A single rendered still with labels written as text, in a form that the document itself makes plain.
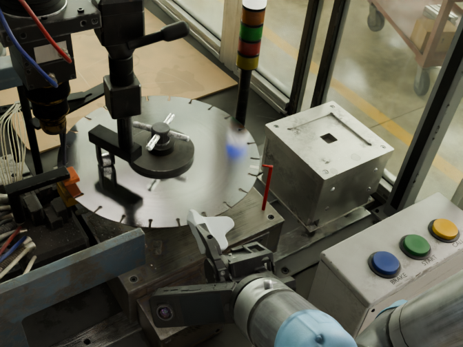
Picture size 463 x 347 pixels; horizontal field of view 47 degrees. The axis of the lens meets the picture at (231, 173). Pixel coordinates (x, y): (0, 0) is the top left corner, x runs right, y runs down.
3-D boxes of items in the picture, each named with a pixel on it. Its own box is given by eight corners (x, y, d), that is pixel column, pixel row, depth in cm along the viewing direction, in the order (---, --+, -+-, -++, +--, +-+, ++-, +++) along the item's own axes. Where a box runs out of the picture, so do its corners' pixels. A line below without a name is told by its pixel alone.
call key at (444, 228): (439, 222, 91) (444, 215, 90) (459, 238, 89) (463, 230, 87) (424, 231, 89) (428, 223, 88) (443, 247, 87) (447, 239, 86)
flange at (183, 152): (205, 164, 88) (207, 152, 86) (142, 183, 83) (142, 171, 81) (177, 125, 95) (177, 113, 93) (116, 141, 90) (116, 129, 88)
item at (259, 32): (253, 28, 106) (254, 14, 104) (266, 38, 103) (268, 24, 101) (234, 33, 104) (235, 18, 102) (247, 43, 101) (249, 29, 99)
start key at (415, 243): (412, 238, 88) (416, 230, 87) (430, 255, 86) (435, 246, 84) (395, 247, 86) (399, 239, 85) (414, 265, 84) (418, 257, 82)
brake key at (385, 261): (382, 255, 85) (386, 246, 83) (401, 272, 82) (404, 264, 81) (364, 265, 83) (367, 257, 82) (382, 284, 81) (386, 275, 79)
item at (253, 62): (249, 56, 110) (251, 44, 108) (262, 67, 108) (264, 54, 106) (231, 62, 108) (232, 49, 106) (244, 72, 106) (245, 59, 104)
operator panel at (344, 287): (412, 244, 106) (438, 191, 96) (456, 284, 99) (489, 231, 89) (303, 306, 93) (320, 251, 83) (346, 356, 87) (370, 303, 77)
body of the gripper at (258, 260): (260, 288, 77) (300, 322, 66) (204, 304, 74) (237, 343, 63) (253, 237, 75) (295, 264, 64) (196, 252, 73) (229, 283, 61)
